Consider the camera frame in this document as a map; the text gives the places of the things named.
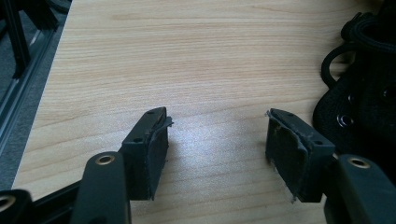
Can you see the black metal stand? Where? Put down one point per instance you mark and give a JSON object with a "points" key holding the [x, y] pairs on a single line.
{"points": [[18, 40]]}

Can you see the black knit shoe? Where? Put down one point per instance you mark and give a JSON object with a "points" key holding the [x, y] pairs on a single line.
{"points": [[373, 93]]}

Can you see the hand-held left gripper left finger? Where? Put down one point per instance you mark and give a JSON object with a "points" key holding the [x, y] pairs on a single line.
{"points": [[143, 161]]}

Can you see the black shoelace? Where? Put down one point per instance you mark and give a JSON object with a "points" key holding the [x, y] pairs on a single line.
{"points": [[325, 63]]}

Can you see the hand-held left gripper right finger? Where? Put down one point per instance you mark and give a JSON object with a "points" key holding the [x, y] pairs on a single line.
{"points": [[289, 155]]}

